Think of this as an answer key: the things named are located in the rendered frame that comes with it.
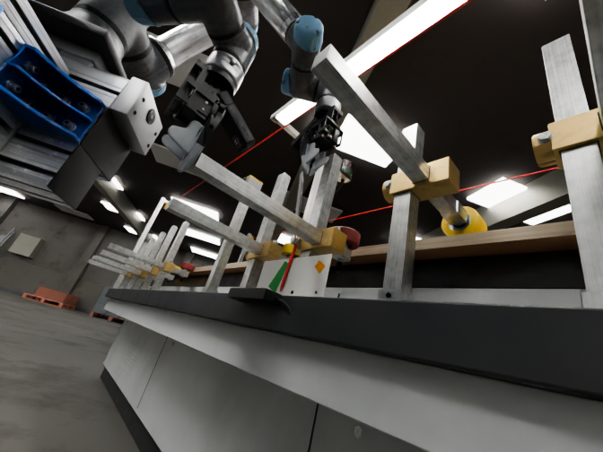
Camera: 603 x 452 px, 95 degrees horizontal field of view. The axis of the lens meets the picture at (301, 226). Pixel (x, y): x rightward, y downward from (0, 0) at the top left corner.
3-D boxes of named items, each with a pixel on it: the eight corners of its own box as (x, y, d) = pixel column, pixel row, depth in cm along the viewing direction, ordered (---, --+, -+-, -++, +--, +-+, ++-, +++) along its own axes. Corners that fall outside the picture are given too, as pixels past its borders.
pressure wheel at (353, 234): (339, 265, 65) (348, 221, 69) (316, 266, 71) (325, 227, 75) (360, 276, 69) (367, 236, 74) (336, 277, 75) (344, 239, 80)
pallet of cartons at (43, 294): (74, 309, 1024) (82, 297, 1043) (61, 308, 943) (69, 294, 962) (36, 299, 1007) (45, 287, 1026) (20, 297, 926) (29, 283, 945)
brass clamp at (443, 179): (447, 176, 48) (448, 153, 50) (379, 195, 57) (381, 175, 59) (461, 195, 51) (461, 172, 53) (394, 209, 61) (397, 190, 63)
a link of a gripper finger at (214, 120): (187, 148, 49) (206, 113, 53) (196, 153, 50) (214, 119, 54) (198, 137, 46) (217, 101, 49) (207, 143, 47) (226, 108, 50)
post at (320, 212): (293, 317, 61) (335, 150, 81) (284, 315, 64) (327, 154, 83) (304, 320, 63) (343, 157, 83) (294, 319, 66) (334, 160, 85)
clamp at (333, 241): (329, 246, 62) (334, 225, 64) (292, 251, 72) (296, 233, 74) (345, 256, 65) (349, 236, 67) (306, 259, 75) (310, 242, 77)
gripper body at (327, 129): (321, 130, 70) (330, 99, 76) (299, 143, 77) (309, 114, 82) (341, 148, 74) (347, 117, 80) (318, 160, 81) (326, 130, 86)
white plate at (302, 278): (320, 298, 56) (330, 253, 60) (252, 294, 75) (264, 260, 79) (323, 299, 57) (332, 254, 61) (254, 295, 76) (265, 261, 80)
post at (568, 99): (648, 335, 25) (568, 30, 45) (593, 331, 28) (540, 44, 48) (649, 343, 27) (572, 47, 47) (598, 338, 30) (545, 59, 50)
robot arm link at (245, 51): (219, 13, 58) (234, 54, 66) (198, 46, 54) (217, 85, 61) (253, 12, 56) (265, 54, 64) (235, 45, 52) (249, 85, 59)
